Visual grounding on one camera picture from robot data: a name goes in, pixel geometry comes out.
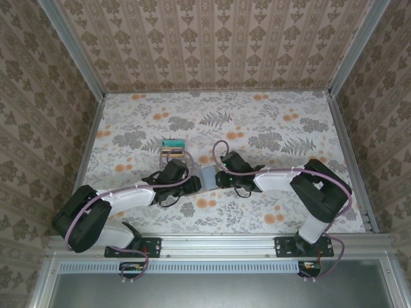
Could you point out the orange plastic card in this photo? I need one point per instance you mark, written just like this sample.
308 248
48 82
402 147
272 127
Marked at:
174 155

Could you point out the light teal plastic card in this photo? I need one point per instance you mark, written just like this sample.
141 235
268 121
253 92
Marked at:
173 142

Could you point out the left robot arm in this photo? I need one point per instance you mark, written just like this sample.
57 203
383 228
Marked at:
128 195

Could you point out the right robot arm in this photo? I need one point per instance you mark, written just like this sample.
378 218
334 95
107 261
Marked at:
276 181

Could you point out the floral patterned table cover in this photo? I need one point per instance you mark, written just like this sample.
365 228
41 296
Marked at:
257 128

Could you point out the small black circuit board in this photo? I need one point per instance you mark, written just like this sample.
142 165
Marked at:
130 268
309 267

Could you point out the grey metal panel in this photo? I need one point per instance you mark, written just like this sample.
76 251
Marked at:
224 292

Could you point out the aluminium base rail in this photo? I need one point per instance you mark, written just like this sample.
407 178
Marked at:
218 245

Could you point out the aluminium table side rail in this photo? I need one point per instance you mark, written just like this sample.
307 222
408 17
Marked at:
346 144
90 141

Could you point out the aluminium frame post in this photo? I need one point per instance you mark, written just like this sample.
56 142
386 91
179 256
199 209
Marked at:
354 48
79 54

